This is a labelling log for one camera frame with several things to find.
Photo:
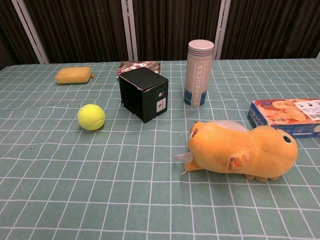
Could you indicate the black cardboard box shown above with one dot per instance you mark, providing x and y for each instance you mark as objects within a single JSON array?
[{"x": 140, "y": 96}]

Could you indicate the yellow tennis ball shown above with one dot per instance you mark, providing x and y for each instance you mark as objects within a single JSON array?
[{"x": 90, "y": 116}]

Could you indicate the white Starbucks tumbler bottle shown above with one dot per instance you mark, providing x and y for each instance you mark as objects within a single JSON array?
[{"x": 198, "y": 75}]

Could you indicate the silver red snack packet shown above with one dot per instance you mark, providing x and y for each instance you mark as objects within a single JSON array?
[{"x": 135, "y": 65}]

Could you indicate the green grid tablecloth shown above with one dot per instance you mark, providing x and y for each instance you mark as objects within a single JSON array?
[{"x": 125, "y": 187}]

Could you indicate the orange plush toy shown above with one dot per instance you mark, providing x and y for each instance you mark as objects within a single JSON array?
[{"x": 237, "y": 150}]

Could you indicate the yellow sponge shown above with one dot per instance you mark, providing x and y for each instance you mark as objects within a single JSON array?
[{"x": 73, "y": 75}]

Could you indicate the blue orange flat carton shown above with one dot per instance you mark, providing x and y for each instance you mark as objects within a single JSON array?
[{"x": 287, "y": 115}]

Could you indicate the white screen frame post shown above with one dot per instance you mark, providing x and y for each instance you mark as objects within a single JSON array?
[
  {"x": 130, "y": 30},
  {"x": 222, "y": 30},
  {"x": 32, "y": 32}
]

